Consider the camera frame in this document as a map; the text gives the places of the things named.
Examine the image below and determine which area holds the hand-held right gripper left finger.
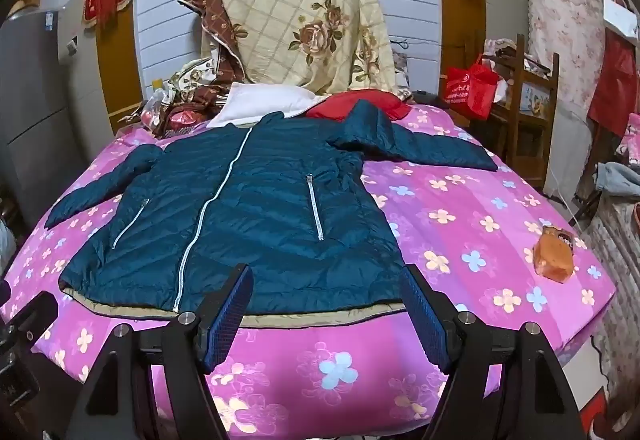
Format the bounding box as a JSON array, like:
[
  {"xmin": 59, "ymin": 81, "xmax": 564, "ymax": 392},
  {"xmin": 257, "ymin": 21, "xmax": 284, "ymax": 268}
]
[{"xmin": 77, "ymin": 263, "xmax": 255, "ymax": 440}]

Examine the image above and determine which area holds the grey-blue cloth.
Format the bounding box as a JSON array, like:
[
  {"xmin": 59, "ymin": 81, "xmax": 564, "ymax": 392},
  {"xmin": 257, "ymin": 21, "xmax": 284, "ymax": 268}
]
[{"xmin": 595, "ymin": 161, "xmax": 640, "ymax": 206}]

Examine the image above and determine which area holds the cream floral quilt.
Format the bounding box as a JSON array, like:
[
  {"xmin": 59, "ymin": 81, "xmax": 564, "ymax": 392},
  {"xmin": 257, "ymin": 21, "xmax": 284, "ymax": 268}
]
[{"xmin": 165, "ymin": 0, "xmax": 413, "ymax": 123}]

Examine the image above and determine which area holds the red hanging cloth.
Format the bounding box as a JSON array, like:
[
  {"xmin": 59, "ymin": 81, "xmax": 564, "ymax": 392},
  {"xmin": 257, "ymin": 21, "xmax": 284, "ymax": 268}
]
[{"xmin": 587, "ymin": 28, "xmax": 640, "ymax": 138}]

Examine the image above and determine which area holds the teal puffer jacket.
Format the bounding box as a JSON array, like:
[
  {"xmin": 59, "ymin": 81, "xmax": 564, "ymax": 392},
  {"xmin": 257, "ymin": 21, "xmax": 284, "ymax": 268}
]
[{"xmin": 44, "ymin": 99, "xmax": 500, "ymax": 321}]

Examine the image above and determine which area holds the red garment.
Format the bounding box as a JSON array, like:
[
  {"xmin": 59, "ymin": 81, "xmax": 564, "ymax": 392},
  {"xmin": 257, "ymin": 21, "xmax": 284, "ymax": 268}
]
[{"xmin": 305, "ymin": 90, "xmax": 411, "ymax": 121}]

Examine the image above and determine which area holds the pink floral curtain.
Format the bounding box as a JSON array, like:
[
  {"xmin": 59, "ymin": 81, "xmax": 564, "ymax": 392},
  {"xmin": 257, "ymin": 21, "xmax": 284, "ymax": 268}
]
[{"xmin": 522, "ymin": 0, "xmax": 608, "ymax": 86}]

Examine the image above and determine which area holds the pink floral bed sheet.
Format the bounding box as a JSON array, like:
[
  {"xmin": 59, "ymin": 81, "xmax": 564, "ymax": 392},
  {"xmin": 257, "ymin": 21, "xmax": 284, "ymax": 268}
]
[{"xmin": 0, "ymin": 103, "xmax": 617, "ymax": 440}]

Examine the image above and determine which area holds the white paper sheet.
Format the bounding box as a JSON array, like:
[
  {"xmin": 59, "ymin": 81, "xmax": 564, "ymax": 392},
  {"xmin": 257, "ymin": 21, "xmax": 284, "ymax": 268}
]
[{"xmin": 602, "ymin": 0, "xmax": 640, "ymax": 38}]

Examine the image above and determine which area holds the white plastic bag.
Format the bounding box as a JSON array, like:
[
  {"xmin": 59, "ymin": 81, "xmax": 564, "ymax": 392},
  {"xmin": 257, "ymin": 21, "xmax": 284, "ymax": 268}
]
[{"xmin": 0, "ymin": 215, "xmax": 18, "ymax": 266}]

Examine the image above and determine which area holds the orange snack packet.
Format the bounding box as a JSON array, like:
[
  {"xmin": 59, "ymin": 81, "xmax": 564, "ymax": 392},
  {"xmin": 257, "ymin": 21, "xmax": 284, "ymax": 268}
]
[{"xmin": 532, "ymin": 225, "xmax": 576, "ymax": 282}]

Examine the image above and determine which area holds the grey refrigerator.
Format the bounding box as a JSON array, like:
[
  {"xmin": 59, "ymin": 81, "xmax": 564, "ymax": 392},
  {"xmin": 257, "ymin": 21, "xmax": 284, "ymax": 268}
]
[{"xmin": 0, "ymin": 6, "xmax": 108, "ymax": 221}]

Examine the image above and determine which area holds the red shiny packet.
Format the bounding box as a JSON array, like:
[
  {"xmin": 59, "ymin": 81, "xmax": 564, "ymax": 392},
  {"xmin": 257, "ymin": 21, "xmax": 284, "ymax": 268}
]
[{"xmin": 167, "ymin": 110, "xmax": 201, "ymax": 138}]

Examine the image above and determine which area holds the red shopping bag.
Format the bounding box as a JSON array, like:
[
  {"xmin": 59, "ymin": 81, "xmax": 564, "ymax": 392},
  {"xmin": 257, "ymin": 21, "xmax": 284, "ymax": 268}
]
[{"xmin": 442, "ymin": 54, "xmax": 501, "ymax": 121}]

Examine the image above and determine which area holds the white pillow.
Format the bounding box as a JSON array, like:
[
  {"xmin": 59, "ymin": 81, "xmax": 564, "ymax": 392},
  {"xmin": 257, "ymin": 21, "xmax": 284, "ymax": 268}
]
[{"xmin": 206, "ymin": 81, "xmax": 328, "ymax": 128}]

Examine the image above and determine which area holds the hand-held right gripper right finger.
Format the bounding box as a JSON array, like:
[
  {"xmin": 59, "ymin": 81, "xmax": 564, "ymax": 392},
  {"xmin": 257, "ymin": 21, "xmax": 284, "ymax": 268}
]
[{"xmin": 402, "ymin": 263, "xmax": 586, "ymax": 440}]

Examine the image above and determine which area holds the wooden chair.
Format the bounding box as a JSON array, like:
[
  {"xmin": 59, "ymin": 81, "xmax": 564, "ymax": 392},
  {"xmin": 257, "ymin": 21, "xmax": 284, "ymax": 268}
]
[{"xmin": 482, "ymin": 34, "xmax": 561, "ymax": 188}]

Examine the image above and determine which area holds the white cable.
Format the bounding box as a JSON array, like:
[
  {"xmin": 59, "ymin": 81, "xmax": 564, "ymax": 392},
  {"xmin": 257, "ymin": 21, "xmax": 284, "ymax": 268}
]
[{"xmin": 550, "ymin": 160, "xmax": 592, "ymax": 227}]

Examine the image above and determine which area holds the clear plastic bag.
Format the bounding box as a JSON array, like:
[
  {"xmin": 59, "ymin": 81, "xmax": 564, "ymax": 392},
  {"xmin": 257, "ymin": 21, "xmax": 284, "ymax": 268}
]
[{"xmin": 141, "ymin": 88, "xmax": 173, "ymax": 128}]

